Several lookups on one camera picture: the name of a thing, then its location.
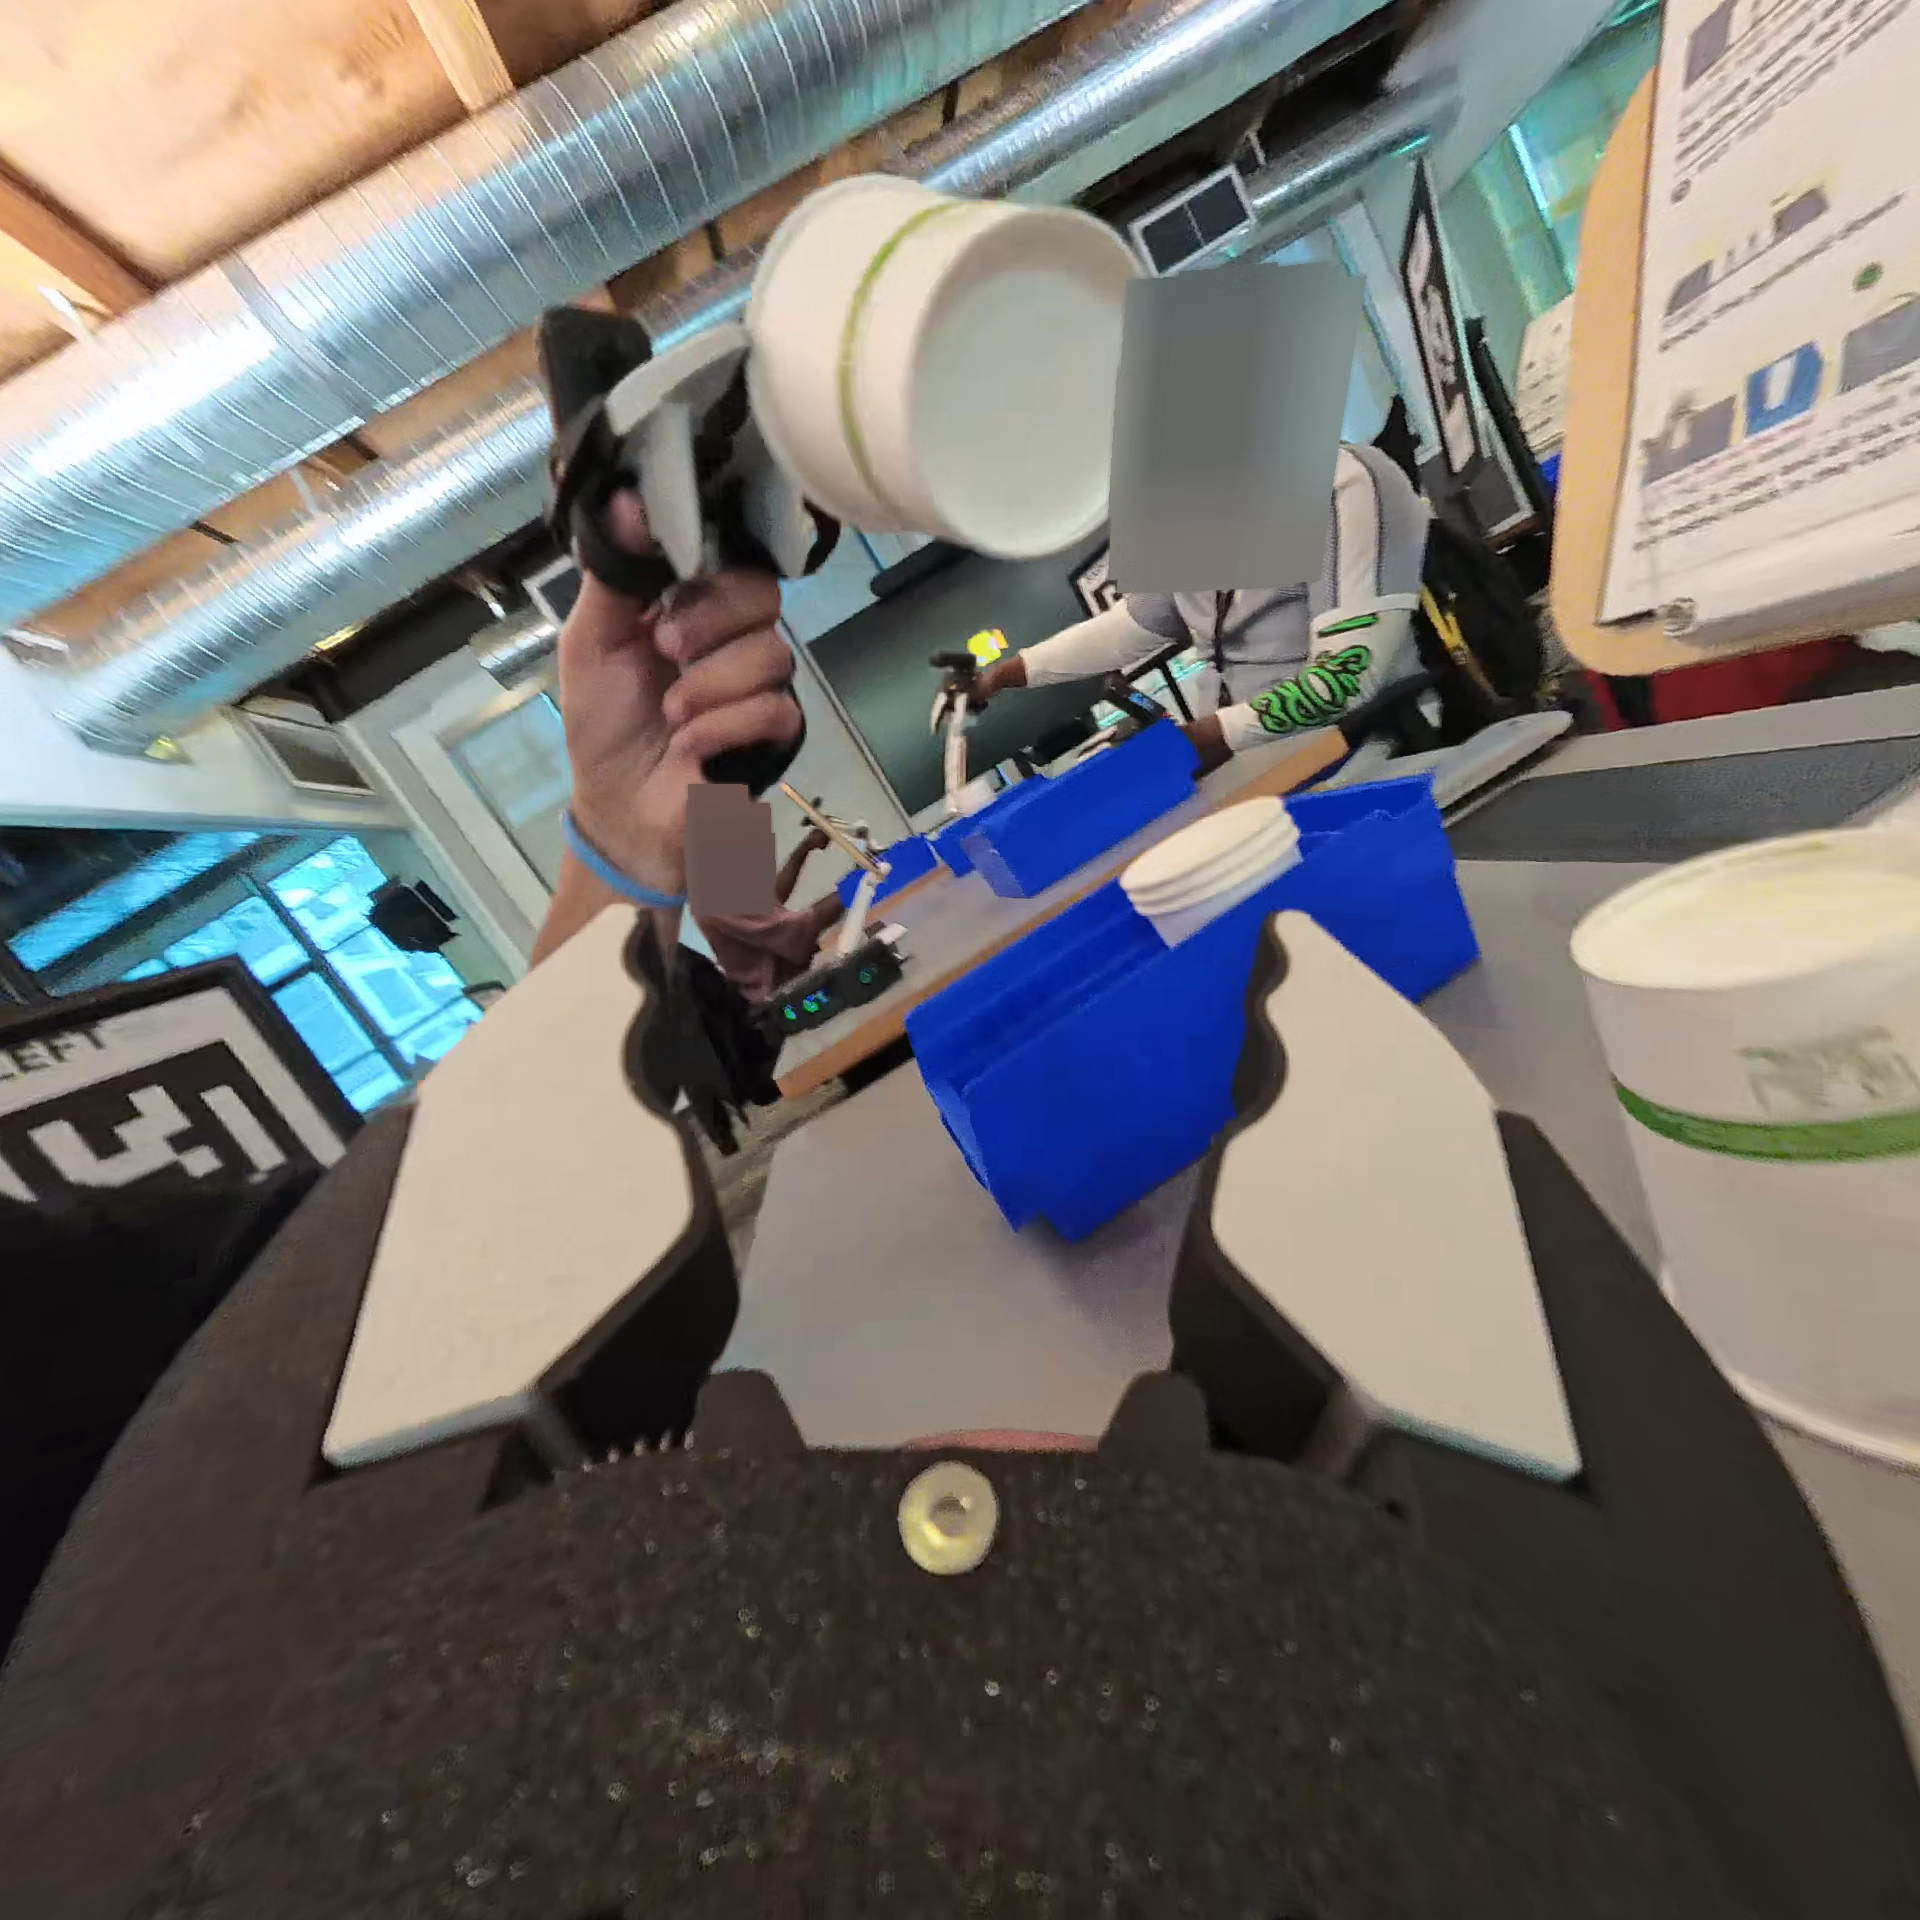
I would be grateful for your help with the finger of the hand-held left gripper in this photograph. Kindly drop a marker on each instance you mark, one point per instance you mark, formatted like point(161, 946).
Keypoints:
point(781, 519)
point(674, 382)

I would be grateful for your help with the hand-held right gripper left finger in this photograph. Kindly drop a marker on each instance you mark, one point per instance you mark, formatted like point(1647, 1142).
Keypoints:
point(510, 1200)

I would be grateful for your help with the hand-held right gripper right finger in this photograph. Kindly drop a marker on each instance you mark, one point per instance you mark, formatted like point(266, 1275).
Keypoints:
point(1381, 1200)

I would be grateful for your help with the white paper cup green band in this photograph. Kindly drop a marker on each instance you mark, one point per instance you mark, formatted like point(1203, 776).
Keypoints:
point(1771, 1275)
point(975, 390)

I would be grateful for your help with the blue plastic bin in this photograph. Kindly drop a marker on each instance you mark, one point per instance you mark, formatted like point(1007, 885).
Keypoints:
point(1111, 1081)
point(900, 871)
point(1080, 810)

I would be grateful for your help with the stack of white paper cups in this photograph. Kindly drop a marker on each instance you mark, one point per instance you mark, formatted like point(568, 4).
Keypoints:
point(1208, 871)

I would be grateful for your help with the person's left forearm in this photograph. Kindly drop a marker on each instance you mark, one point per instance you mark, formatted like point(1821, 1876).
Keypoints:
point(593, 923)

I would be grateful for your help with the person's left hand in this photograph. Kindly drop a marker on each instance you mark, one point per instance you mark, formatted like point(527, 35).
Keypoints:
point(614, 721)

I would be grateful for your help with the black jacket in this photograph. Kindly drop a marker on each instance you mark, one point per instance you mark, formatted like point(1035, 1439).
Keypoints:
point(704, 1034)

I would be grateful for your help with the black studio light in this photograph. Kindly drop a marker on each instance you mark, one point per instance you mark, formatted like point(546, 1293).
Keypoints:
point(413, 913)

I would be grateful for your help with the blue wristband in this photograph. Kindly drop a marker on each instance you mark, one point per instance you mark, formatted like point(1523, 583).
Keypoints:
point(614, 871)

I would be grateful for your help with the framed marker sign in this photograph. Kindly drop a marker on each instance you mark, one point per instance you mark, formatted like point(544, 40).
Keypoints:
point(1440, 314)
point(150, 1111)

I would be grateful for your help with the black power strip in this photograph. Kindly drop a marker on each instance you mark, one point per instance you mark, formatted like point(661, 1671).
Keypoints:
point(832, 991)

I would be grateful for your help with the person's left black sleeve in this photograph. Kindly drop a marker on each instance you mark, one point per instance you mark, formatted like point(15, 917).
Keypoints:
point(105, 1351)

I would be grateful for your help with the grey metal tray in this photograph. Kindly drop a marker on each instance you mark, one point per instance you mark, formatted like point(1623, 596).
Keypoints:
point(1484, 759)

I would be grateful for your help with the ceiling air vent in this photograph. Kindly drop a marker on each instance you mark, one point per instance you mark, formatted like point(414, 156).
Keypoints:
point(1193, 218)

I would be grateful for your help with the red bag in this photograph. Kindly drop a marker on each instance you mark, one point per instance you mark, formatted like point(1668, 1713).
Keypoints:
point(1725, 682)

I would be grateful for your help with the wooden instruction board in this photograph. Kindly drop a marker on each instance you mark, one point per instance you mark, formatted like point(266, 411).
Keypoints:
point(1771, 301)

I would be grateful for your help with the black wall screen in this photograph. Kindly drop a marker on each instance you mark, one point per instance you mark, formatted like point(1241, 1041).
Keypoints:
point(884, 660)

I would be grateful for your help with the silver air duct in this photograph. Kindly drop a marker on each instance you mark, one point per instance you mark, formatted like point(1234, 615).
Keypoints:
point(375, 525)
point(451, 224)

